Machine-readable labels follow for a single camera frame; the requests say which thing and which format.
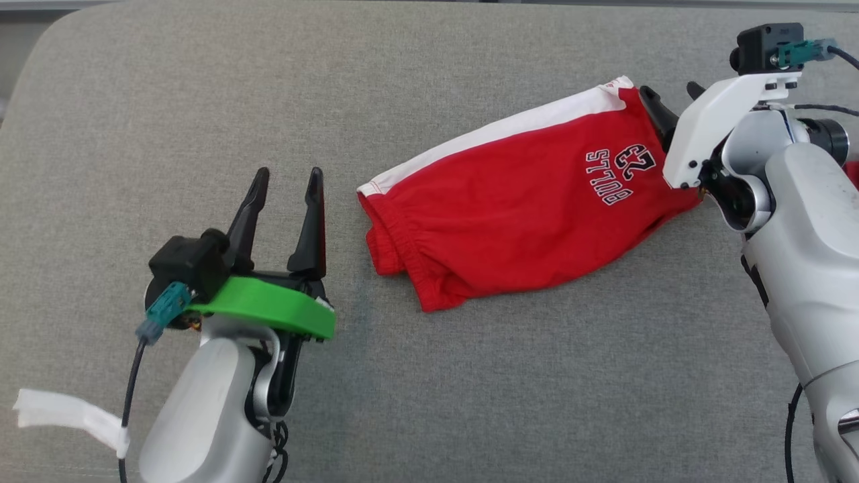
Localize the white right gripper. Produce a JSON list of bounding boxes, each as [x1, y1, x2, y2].
[[638, 70, 803, 191]]

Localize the left teal-plug black cable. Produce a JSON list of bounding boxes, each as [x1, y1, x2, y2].
[[119, 281, 196, 440]]

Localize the white tape tag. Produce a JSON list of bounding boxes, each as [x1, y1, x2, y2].
[[13, 387, 132, 461]]

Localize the right teal-plug black cable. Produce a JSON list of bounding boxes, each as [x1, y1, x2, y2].
[[770, 38, 859, 72]]

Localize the red white-striped basketball shorts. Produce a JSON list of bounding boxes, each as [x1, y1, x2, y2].
[[356, 75, 703, 314]]

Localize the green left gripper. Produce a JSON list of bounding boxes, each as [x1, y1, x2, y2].
[[184, 166, 338, 343]]

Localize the teal-plug black cable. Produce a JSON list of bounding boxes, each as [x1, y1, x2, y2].
[[119, 281, 196, 440], [770, 38, 859, 72]]

